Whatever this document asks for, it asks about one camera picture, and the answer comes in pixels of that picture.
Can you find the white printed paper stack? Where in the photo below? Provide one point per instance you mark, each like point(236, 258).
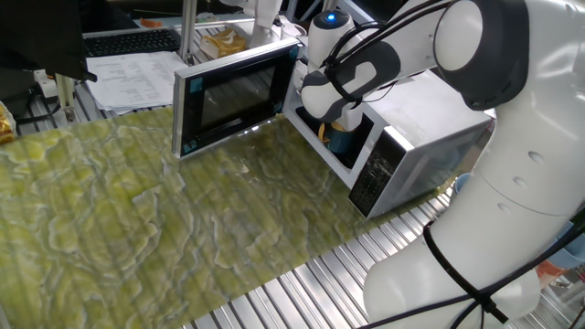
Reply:
point(132, 80)

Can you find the small orange object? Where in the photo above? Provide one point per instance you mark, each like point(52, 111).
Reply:
point(151, 22)

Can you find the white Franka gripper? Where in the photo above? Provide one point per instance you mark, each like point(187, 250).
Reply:
point(349, 119)

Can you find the black glass microwave door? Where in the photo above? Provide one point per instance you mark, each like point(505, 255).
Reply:
point(228, 96)

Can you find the green marble pattern mat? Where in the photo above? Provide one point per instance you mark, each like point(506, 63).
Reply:
point(114, 251)

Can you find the short aluminium post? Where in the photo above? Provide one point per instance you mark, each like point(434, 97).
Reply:
point(65, 96)

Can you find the black keyboard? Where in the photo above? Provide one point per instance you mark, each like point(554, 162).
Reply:
point(132, 42)

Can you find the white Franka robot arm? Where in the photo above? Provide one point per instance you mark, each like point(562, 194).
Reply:
point(503, 183)

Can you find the clear glass cup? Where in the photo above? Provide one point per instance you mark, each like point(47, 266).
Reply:
point(292, 32)

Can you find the black monitor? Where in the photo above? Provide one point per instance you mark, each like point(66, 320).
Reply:
point(41, 36)

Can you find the white power strip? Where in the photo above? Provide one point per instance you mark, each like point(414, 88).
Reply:
point(45, 82)

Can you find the orange paper cup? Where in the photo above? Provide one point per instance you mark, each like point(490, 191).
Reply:
point(548, 272)

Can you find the silver microwave oven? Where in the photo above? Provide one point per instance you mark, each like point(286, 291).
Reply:
point(425, 119)

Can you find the golden snack bag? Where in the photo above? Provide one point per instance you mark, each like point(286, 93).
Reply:
point(5, 125)

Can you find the aluminium frame post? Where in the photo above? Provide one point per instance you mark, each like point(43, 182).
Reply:
point(188, 27)
point(328, 4)

